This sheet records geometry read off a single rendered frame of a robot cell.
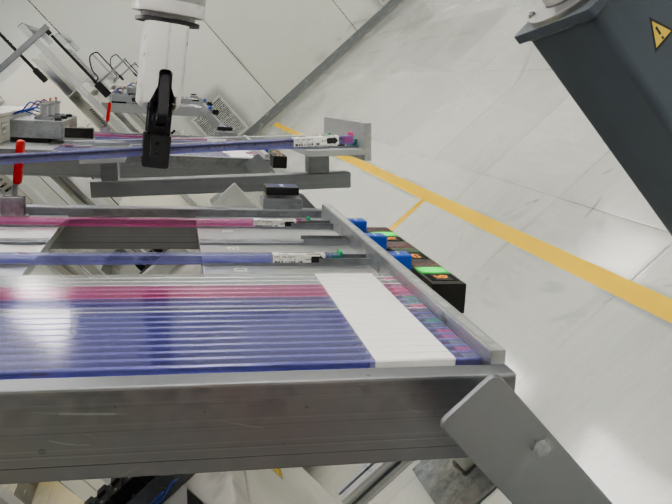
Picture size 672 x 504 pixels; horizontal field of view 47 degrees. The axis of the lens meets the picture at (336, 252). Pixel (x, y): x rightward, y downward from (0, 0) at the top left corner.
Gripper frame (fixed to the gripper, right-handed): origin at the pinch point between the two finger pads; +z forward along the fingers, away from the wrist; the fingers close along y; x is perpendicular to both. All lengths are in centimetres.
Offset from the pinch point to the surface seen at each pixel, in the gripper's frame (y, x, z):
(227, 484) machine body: 11.7, 11.5, 38.8
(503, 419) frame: 57, 19, 8
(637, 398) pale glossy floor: -19, 96, 40
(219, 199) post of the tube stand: -43.9, 15.3, 12.6
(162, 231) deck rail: -16.8, 3.2, 13.7
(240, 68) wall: -750, 133, -16
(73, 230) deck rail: -17.9, -9.2, 14.9
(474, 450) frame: 57, 17, 10
